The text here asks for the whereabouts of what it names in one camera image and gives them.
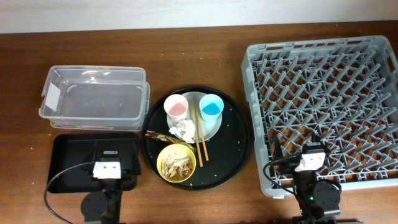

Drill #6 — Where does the yellow bowl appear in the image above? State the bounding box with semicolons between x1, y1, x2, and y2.
157;144;197;183

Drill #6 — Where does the food scraps and rice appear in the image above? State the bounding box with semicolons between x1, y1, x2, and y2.
161;151;193;180

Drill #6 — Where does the white tissue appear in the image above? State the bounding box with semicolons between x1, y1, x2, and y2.
169;119;196;144

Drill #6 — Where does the round black serving tray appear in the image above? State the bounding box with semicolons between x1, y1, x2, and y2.
142;86;252;190

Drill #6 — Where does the clear plastic waste bin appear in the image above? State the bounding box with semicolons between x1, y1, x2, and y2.
39;65;150;131

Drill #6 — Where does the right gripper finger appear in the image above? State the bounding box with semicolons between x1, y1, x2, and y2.
310;132;324;146
272;136;284;161

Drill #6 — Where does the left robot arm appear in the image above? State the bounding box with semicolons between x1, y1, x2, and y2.
81;140;141;224

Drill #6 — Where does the black rectangular tray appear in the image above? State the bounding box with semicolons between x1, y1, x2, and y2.
48;133;139;194

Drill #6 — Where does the pink plastic cup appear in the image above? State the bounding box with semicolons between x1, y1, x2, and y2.
164;94;188;122

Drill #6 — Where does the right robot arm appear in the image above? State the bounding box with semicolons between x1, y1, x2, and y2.
272;134;341;224

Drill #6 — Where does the white label sticker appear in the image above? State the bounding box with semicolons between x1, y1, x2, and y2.
45;83;61;111

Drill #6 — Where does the brown gold coffee sachet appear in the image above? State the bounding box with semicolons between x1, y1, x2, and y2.
144;131;197;153

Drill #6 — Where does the grey round plate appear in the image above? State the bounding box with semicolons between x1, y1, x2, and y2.
167;110;222;142

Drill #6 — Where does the blue plastic cup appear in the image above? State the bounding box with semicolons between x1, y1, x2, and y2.
199;94;224;122

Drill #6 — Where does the grey dishwasher rack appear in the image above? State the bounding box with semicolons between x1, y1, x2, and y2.
241;35;397;198

